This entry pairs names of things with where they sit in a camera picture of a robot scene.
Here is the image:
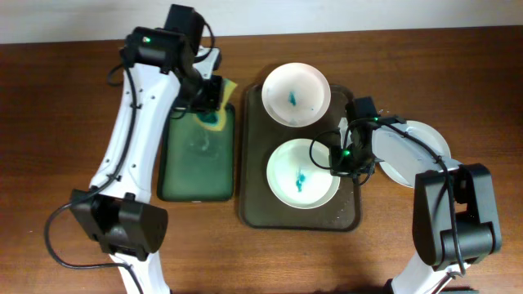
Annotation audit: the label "green yellow sponge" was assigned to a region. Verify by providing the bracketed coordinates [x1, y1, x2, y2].
[194, 78, 237, 131]

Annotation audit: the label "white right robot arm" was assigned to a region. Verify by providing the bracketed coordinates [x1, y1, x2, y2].
[329, 97, 502, 293]

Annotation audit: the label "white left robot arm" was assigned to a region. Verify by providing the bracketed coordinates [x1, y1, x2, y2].
[68, 4, 223, 293]

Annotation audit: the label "pinkish white plate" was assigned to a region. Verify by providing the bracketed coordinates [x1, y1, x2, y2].
[261, 63, 332, 127]

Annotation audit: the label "pale grey plate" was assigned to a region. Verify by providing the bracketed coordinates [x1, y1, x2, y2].
[379, 120, 451, 188]

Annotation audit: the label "green water tray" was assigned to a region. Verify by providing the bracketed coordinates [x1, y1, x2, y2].
[157, 104, 235, 202]

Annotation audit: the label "pale green plate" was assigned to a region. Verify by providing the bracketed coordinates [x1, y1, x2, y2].
[266, 139, 341, 210]

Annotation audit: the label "large dark serving tray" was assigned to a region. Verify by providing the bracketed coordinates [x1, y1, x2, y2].
[239, 85, 362, 232]

